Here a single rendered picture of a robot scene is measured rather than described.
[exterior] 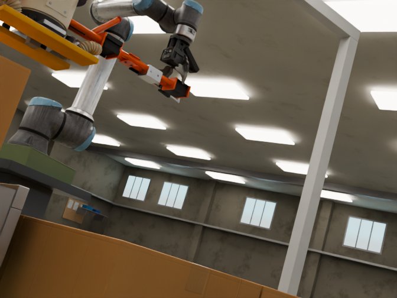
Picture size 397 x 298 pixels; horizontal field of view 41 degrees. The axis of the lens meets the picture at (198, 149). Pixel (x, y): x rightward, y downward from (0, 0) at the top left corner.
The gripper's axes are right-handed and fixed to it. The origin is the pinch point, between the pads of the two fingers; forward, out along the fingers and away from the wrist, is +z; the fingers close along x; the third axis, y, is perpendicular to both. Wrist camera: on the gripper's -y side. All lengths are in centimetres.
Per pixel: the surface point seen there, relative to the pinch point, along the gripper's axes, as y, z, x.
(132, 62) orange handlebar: 23.6, 1.7, 4.5
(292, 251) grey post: -267, 23, -124
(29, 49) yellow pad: 57, 13, -6
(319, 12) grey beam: -221, -190, -125
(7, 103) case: 65, 38, 17
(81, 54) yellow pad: 49, 13, 16
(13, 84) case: 66, 32, 17
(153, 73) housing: 13.1, 1.1, 4.6
